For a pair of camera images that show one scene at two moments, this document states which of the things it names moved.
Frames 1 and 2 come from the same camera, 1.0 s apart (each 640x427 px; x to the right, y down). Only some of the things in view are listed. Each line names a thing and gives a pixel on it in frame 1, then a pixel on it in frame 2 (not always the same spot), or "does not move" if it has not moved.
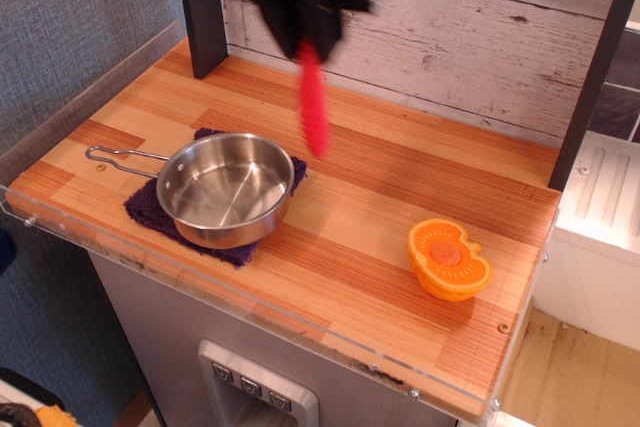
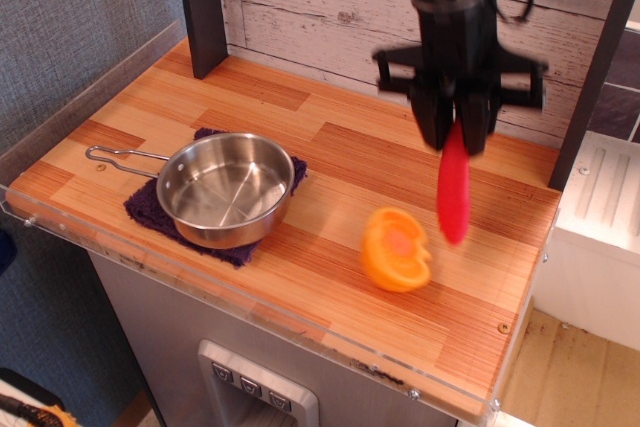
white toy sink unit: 590,272 does not move
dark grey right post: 596,64 does not move
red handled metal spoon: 313,104 → 453,181
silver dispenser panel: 243,393 does not move
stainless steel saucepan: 225,190 does not move
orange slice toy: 445,263 → 393,250
